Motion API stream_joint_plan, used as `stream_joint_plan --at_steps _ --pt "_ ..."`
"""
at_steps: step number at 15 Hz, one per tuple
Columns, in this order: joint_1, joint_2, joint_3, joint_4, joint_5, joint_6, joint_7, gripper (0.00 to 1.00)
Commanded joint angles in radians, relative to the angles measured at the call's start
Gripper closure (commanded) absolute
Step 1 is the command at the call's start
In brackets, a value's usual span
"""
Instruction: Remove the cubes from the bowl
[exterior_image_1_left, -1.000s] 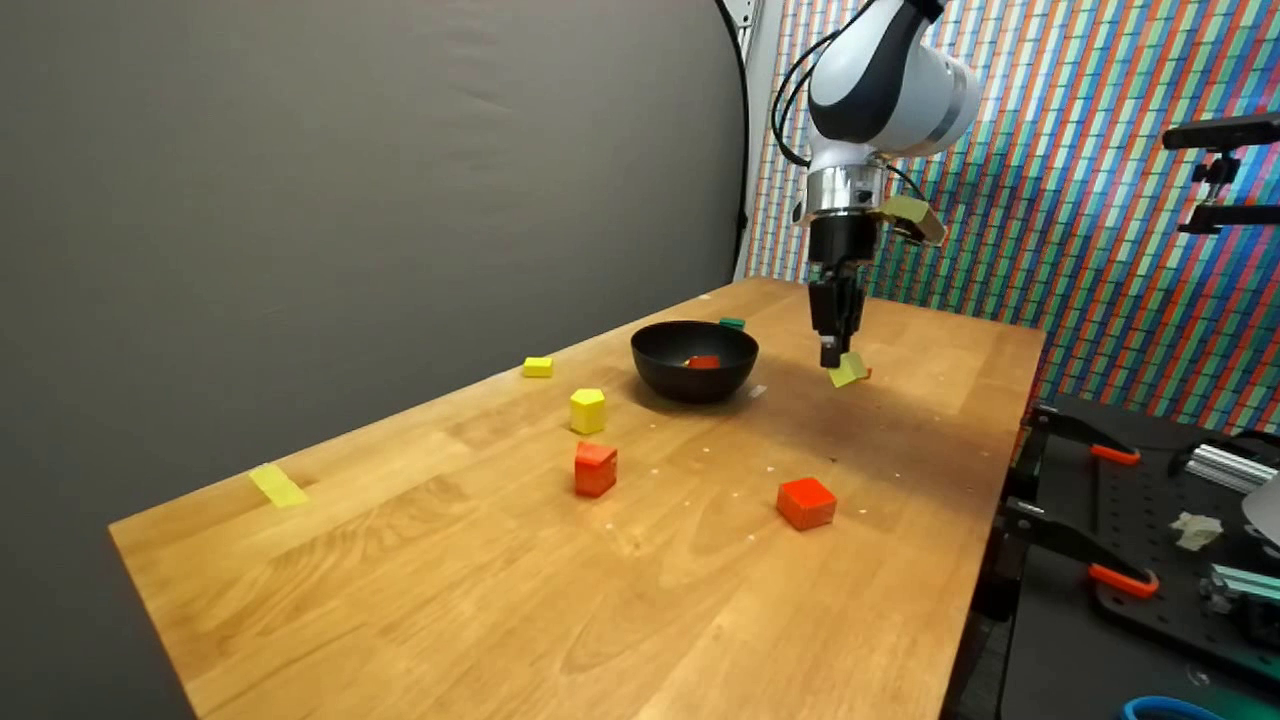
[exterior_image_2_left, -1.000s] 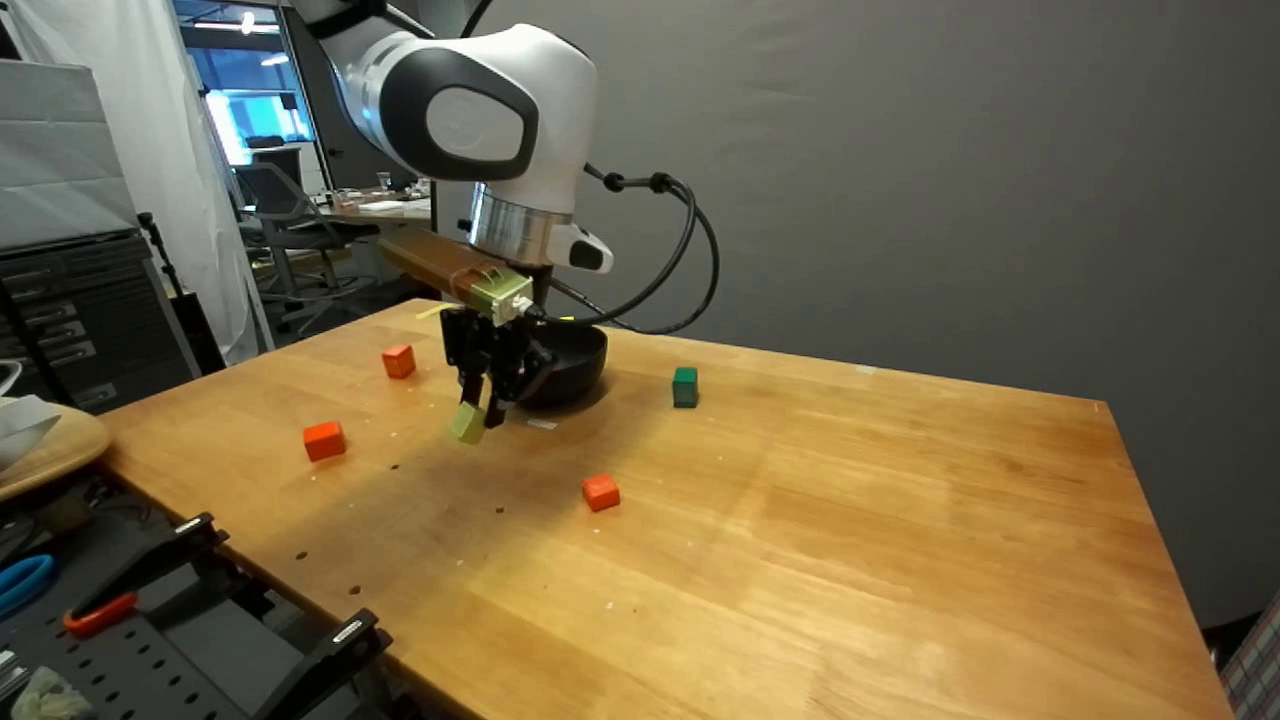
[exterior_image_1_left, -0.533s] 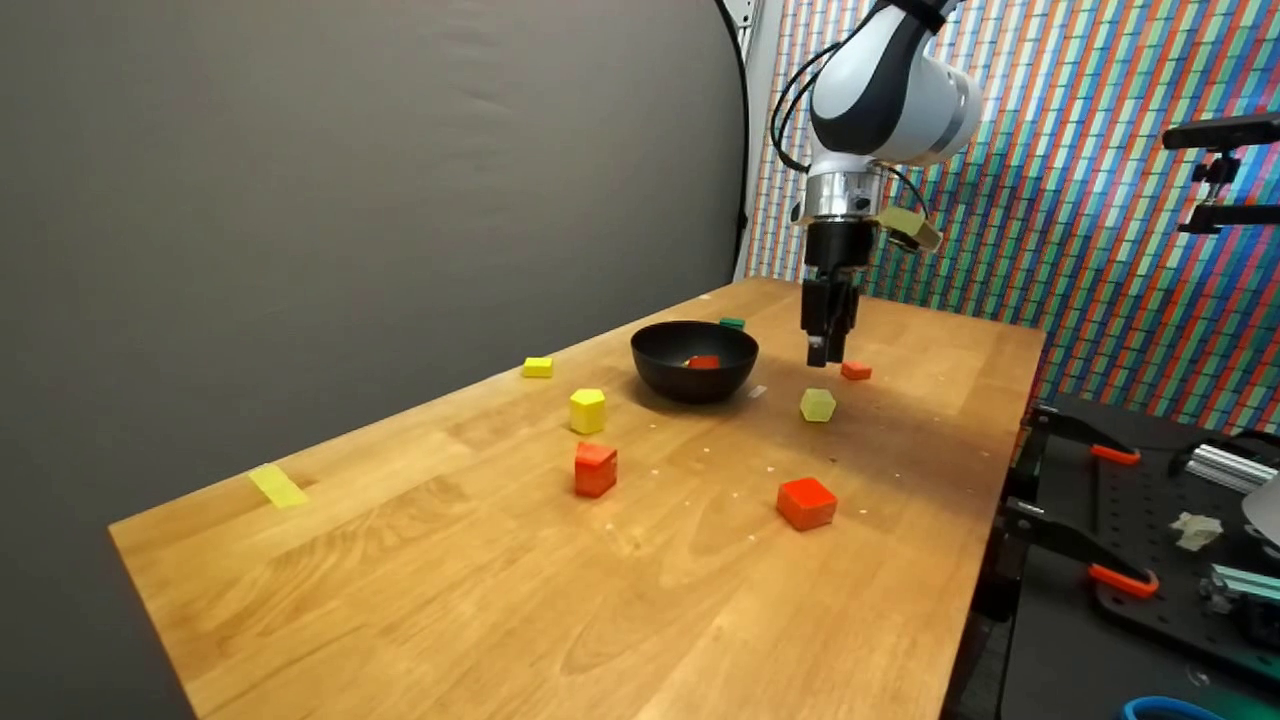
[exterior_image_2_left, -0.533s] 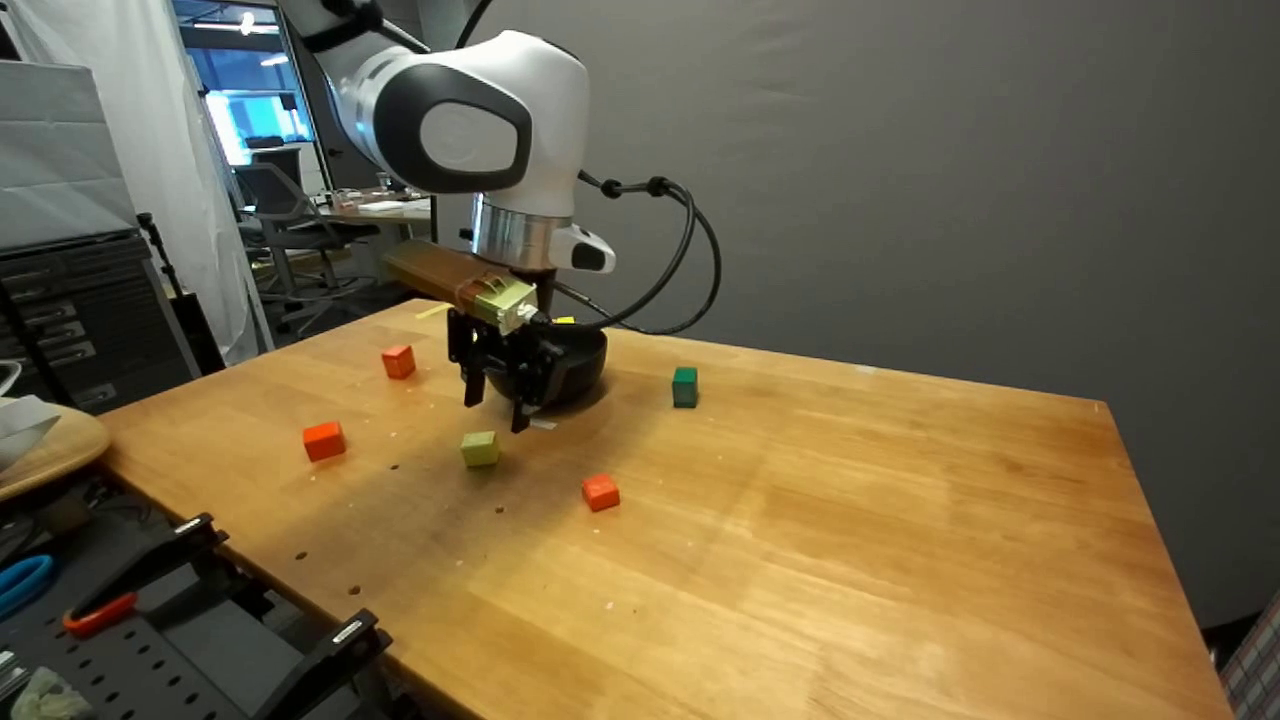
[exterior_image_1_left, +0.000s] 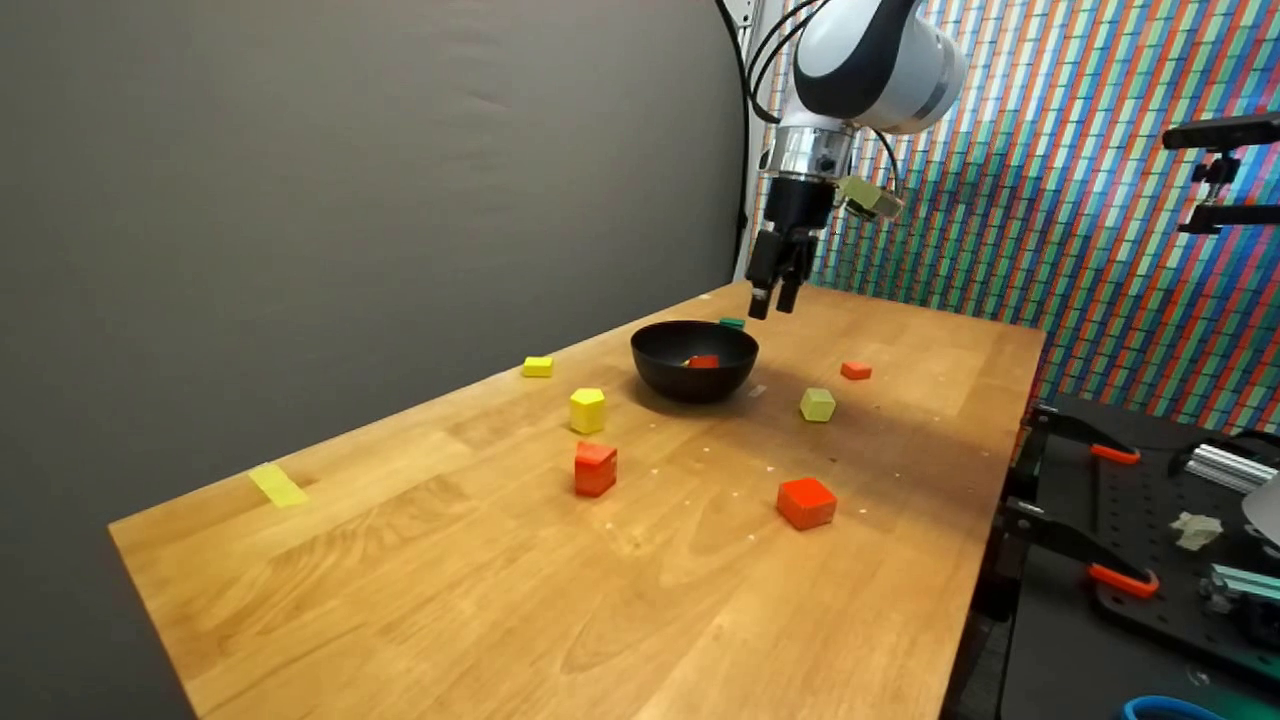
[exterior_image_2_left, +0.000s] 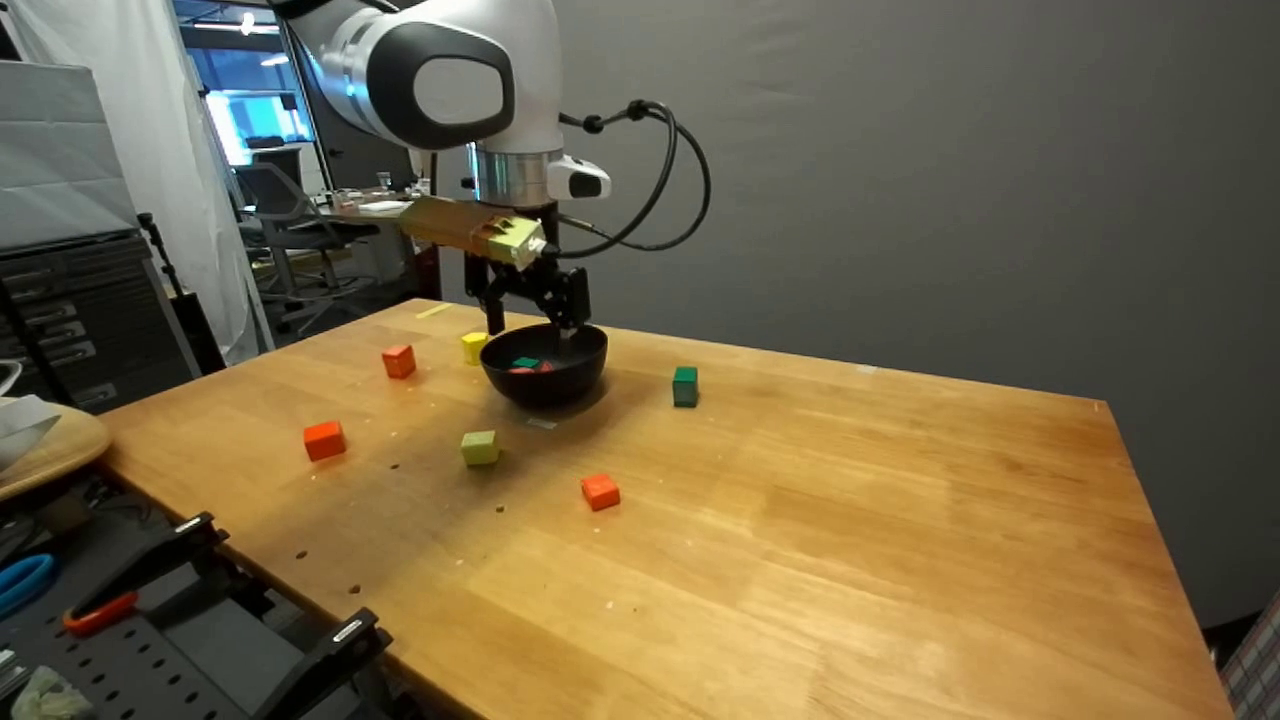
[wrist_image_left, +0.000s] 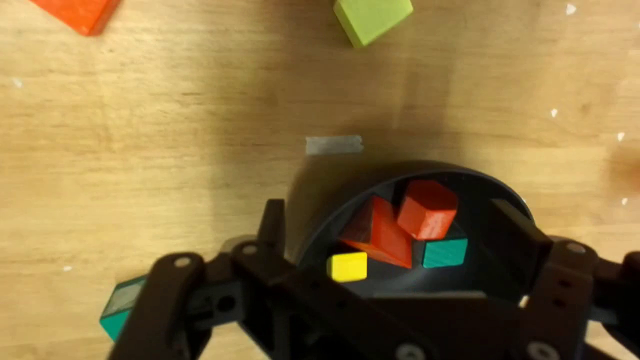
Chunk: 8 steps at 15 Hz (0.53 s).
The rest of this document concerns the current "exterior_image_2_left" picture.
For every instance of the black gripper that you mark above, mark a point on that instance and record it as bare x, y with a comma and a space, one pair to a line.
534, 282

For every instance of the black bowl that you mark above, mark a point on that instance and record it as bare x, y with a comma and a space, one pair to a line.
544, 393

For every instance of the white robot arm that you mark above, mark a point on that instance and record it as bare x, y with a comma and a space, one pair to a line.
534, 61

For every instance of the monitor with blue screen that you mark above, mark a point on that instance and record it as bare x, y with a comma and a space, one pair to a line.
263, 120

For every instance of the white hanging sheet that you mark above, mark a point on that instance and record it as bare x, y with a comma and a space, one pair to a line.
203, 252

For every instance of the black stand leg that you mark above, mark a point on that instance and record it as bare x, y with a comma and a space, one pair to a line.
187, 314

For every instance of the grey fabric backdrop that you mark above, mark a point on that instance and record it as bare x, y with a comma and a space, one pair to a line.
864, 174

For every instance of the black equipment case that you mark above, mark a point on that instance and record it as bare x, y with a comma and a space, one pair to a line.
81, 323

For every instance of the round wooden board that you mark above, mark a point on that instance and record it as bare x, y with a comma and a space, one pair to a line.
66, 456

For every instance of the grey flat panel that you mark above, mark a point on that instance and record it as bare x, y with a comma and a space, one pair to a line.
63, 160

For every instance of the white cloth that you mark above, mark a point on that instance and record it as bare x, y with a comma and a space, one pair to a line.
20, 424

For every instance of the black pegboard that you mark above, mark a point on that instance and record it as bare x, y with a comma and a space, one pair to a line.
132, 666

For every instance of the white crumpled object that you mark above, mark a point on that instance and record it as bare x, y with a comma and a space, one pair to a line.
40, 697

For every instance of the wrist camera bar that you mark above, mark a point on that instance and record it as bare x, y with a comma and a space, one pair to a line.
461, 225

